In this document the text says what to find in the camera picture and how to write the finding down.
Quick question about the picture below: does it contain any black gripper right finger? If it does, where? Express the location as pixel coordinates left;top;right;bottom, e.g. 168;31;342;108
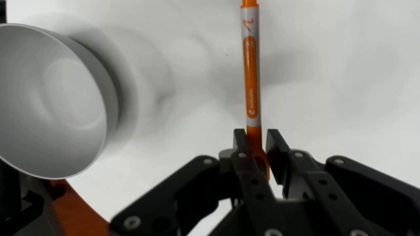
266;128;420;236

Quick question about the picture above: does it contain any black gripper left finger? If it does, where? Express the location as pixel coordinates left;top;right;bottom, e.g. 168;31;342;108
109;128;283;236

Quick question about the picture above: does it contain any grey bowl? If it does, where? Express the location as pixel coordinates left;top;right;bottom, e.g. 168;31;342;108
0;23;121;181

